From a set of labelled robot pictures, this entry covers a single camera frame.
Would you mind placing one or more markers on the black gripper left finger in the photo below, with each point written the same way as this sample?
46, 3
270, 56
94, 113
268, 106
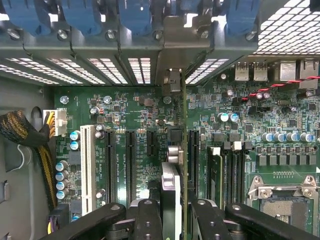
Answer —
147, 220

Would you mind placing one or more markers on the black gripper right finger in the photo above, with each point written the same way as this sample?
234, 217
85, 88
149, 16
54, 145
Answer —
207, 220

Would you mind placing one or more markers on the green RAM stick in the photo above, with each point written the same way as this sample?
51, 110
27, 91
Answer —
215, 175

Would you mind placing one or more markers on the black RAM slot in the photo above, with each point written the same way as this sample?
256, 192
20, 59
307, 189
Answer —
228, 175
238, 175

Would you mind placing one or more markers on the long black expansion slot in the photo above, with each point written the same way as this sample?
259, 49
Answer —
110, 162
130, 162

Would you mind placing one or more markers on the short black expansion slot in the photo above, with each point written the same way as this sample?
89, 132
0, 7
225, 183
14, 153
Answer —
151, 142

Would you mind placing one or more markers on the CPU socket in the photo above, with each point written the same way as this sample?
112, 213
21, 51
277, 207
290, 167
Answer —
285, 210

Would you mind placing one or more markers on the white expansion slot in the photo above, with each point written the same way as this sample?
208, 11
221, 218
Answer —
87, 162

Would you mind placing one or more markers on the green motherboard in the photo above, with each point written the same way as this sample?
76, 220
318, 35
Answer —
140, 105

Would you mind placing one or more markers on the white power connector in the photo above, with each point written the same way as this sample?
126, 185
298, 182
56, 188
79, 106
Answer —
58, 122

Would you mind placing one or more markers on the open black PC case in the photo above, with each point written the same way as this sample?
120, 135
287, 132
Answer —
140, 47

